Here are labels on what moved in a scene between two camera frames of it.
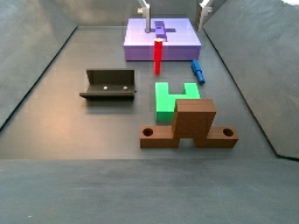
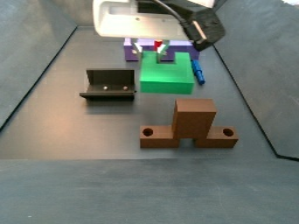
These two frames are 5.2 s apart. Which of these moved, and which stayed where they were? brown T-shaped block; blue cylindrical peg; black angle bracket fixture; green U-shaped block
Moved: green U-shaped block
Stayed: blue cylindrical peg; black angle bracket fixture; brown T-shaped block
